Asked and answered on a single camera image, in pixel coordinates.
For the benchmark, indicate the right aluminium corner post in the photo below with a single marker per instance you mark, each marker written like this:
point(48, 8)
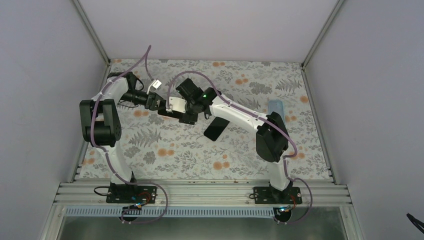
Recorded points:
point(330, 19)

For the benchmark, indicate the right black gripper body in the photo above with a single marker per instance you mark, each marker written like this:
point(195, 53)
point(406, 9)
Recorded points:
point(187, 119)

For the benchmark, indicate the left aluminium corner post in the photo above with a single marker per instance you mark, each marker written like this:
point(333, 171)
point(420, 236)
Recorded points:
point(89, 27)

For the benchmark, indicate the black object at edge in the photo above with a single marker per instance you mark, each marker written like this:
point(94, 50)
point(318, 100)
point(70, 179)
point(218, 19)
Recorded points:
point(416, 222)

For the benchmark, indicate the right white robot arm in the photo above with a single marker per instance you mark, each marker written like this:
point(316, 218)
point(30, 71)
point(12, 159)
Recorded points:
point(272, 138)

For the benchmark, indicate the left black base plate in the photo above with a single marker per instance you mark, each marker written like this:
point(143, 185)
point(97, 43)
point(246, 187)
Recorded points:
point(131, 194)

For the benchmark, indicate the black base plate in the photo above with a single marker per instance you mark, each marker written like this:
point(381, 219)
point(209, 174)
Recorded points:
point(131, 194)
point(263, 195)

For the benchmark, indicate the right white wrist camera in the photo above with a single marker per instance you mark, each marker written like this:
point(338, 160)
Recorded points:
point(176, 104)

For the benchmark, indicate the floral patterned table mat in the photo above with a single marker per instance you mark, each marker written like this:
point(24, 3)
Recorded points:
point(159, 147)

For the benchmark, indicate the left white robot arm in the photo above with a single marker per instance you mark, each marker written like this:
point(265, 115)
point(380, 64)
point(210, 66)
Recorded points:
point(101, 127)

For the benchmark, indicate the phone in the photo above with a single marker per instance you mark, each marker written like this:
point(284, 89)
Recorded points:
point(169, 114)
point(216, 128)

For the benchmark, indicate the aluminium rail frame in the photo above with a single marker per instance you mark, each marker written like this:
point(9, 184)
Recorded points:
point(192, 198)

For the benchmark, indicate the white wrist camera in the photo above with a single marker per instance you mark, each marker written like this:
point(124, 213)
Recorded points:
point(176, 104)
point(154, 85)

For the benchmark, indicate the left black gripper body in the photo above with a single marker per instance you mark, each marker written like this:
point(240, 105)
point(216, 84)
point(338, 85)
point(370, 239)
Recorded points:
point(148, 105)

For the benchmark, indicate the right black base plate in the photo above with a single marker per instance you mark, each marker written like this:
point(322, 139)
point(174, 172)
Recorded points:
point(263, 195)

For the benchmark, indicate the light blue phone case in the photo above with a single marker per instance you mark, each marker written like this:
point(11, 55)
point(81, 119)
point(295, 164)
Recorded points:
point(276, 105)

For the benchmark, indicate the aluminium corner post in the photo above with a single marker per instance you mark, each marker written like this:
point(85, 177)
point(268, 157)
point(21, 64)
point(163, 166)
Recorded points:
point(330, 19)
point(89, 27)

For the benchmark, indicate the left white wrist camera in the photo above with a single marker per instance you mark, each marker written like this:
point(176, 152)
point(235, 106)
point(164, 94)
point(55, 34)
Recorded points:
point(154, 85)

